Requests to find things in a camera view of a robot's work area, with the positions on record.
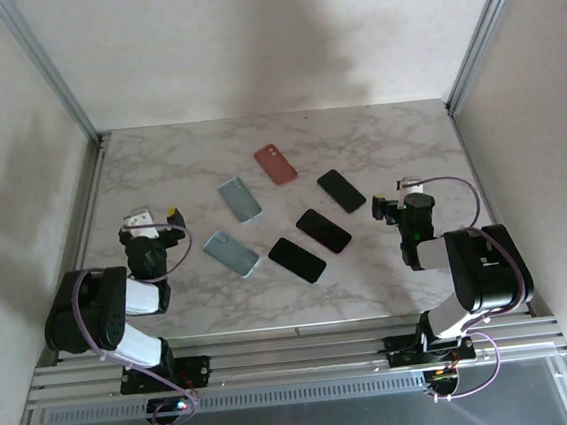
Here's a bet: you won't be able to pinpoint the black smartphone red rim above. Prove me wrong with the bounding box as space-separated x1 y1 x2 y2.
293 204 355 259

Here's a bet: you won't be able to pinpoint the light blue phone case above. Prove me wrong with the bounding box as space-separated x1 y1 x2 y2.
200 225 263 283
216 175 264 228

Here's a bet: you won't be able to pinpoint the black smartphone blue rim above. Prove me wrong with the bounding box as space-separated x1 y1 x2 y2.
265 233 331 290

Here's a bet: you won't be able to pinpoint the pink phone case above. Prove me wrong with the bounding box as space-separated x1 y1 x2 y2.
252 141 299 190

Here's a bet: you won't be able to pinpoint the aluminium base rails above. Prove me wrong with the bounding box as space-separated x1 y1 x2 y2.
18 297 567 413

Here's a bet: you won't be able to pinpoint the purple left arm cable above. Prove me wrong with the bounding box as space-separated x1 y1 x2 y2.
63 219 212 425

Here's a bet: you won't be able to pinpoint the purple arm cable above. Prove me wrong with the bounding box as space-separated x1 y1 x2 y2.
395 167 546 405
63 219 212 425

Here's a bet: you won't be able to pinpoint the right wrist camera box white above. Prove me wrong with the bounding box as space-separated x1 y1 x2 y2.
394 175 426 199

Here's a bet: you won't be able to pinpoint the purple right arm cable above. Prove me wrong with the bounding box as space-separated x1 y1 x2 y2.
395 167 546 405

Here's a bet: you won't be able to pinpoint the aluminium side rail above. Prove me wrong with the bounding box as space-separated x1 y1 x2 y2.
34 132 135 367
446 97 547 325

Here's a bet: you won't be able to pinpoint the perforated grey cable duct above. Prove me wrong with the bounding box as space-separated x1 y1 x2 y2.
44 372 428 425

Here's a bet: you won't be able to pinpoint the aluminium frame post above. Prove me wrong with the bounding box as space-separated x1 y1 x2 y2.
0 0 103 154
435 0 546 116

